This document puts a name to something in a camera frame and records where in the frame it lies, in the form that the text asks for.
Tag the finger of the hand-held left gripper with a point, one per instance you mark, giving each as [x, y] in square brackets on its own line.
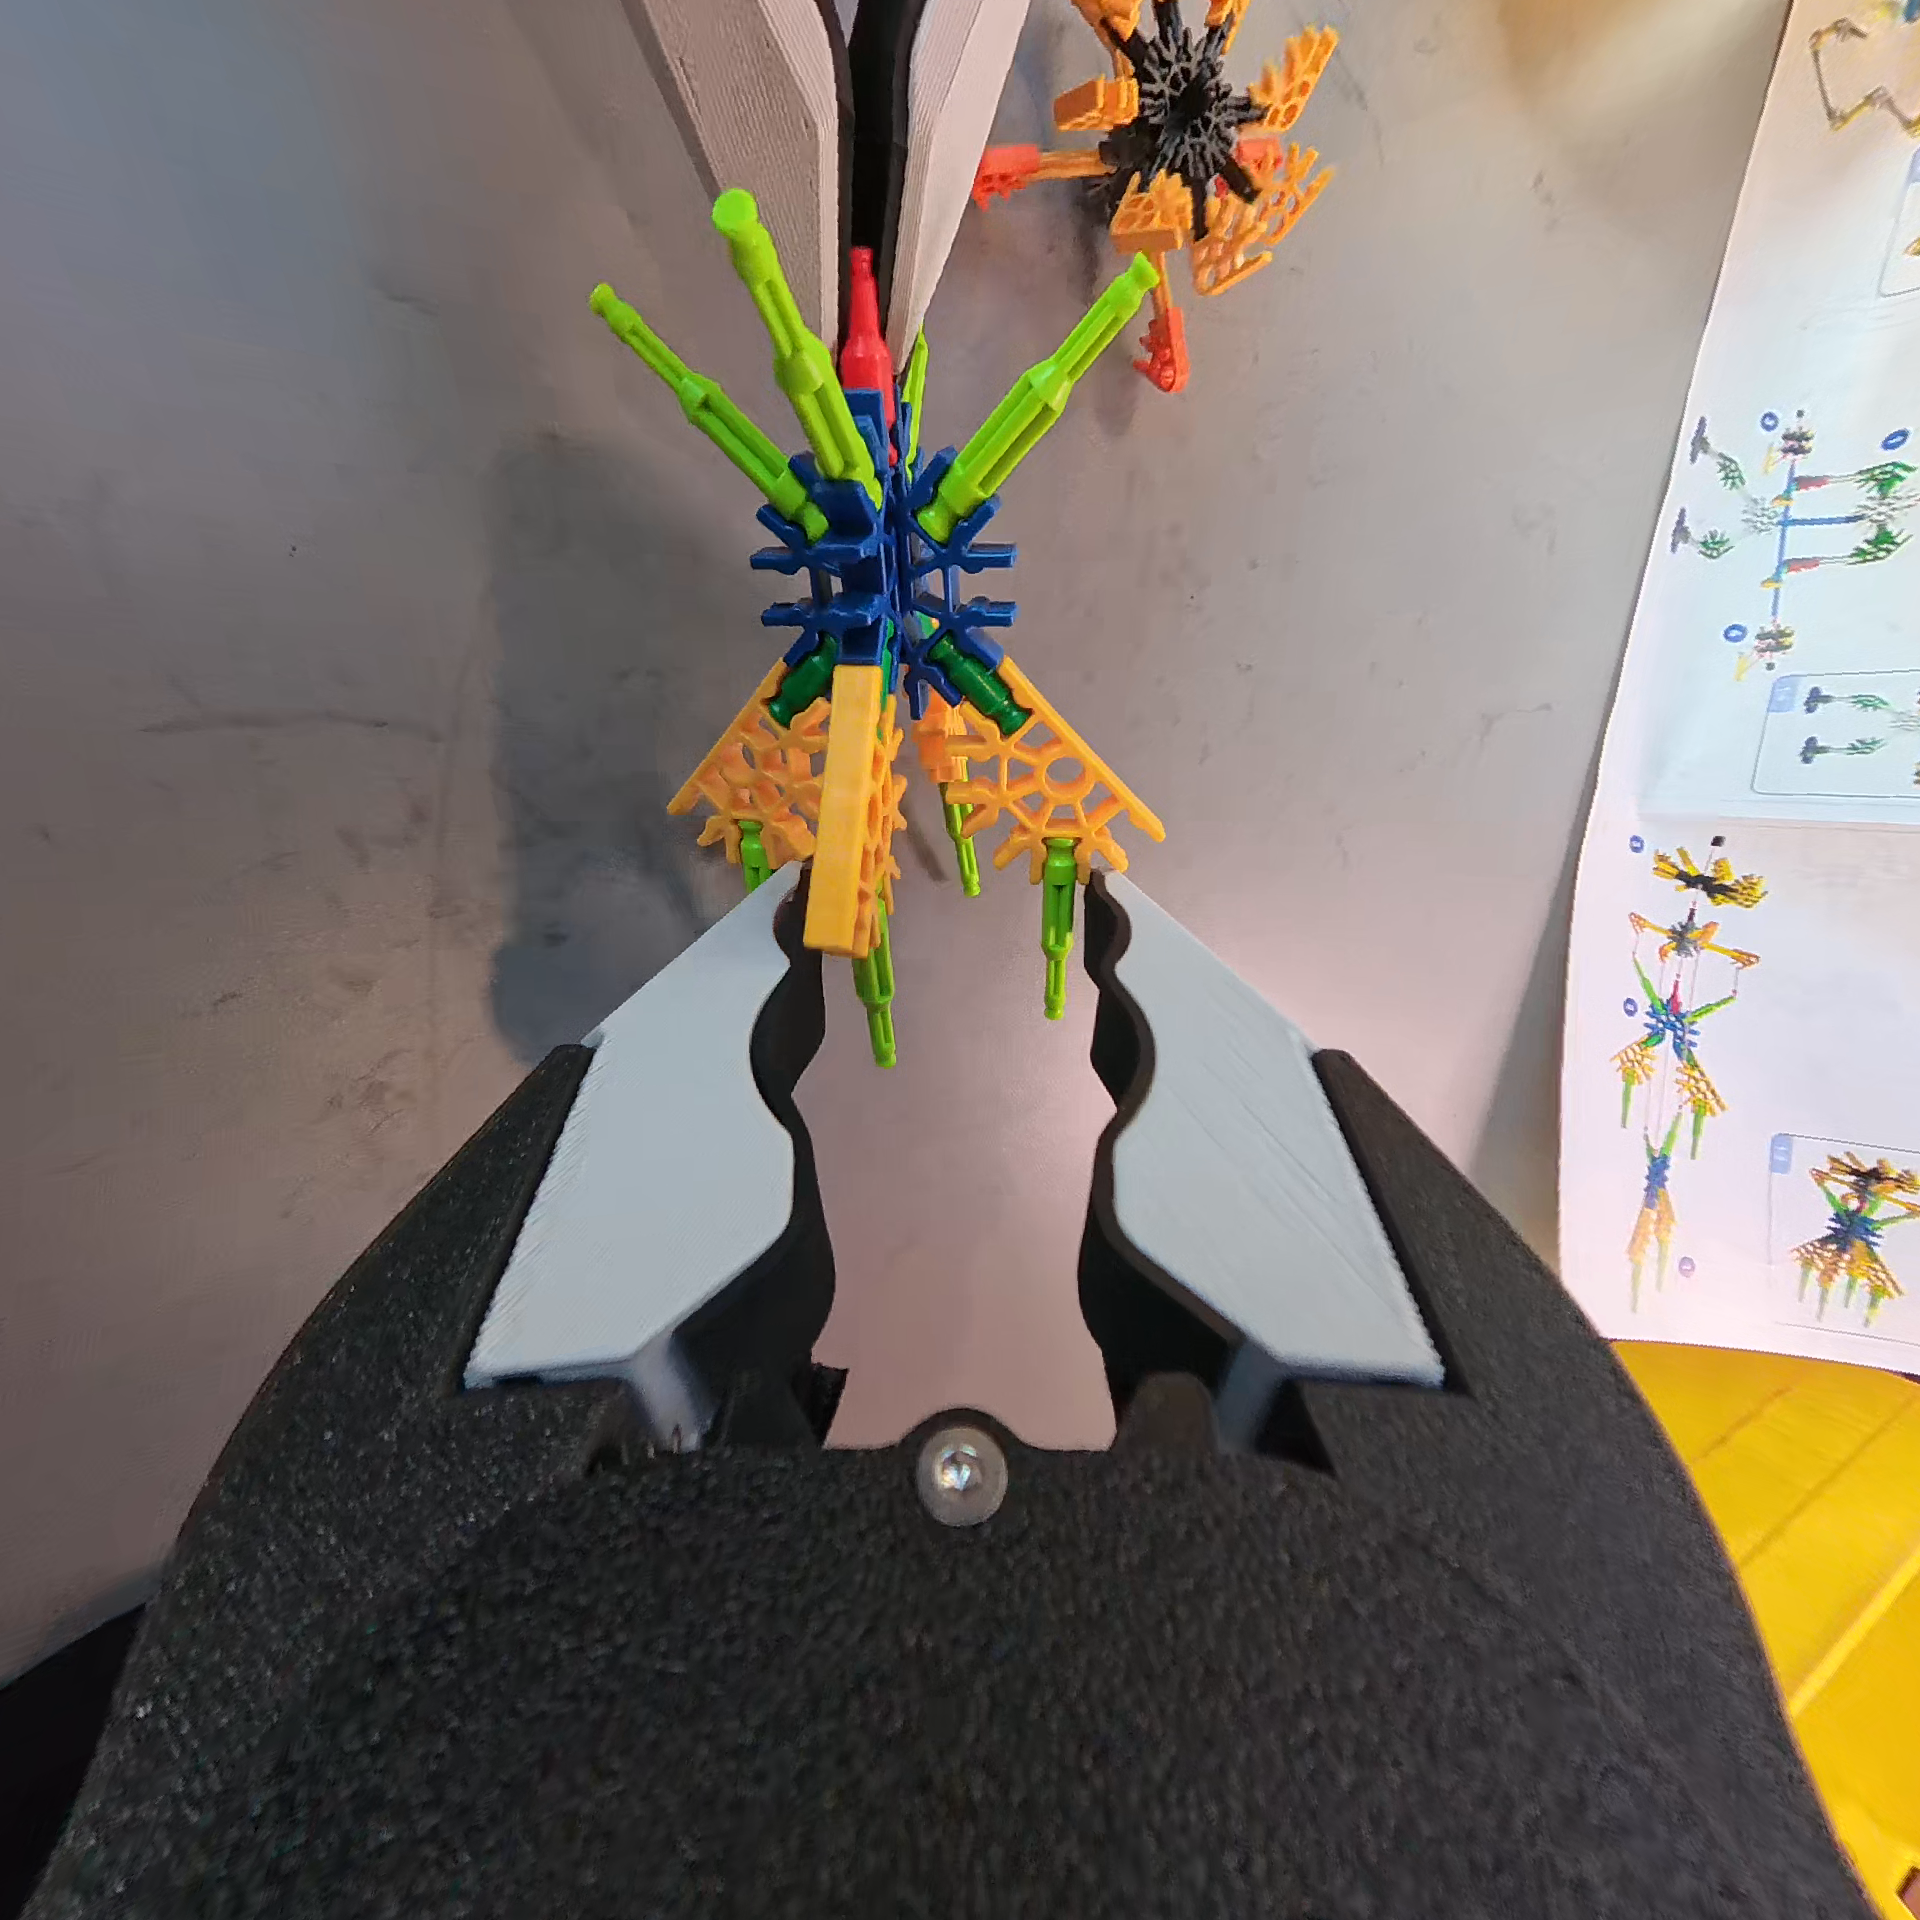
[952, 121]
[750, 90]

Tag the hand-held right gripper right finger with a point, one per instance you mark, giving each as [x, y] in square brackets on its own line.
[1261, 1201]

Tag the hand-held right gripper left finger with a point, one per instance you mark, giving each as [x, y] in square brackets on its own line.
[645, 1201]

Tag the yellow black toy wheel assembly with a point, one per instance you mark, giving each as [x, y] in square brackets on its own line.
[1185, 90]

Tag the large blue green toy assembly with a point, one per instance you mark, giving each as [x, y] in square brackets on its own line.
[1040, 391]

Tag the small blue green toy assembly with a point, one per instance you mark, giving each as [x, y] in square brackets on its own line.
[848, 795]

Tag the grey desk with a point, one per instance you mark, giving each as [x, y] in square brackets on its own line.
[300, 601]

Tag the white instruction sheet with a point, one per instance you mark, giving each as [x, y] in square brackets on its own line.
[1724, 1051]

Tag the yellow plastic bin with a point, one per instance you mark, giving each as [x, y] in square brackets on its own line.
[1800, 1500]

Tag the dark cloth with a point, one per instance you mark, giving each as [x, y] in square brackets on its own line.
[61, 1755]

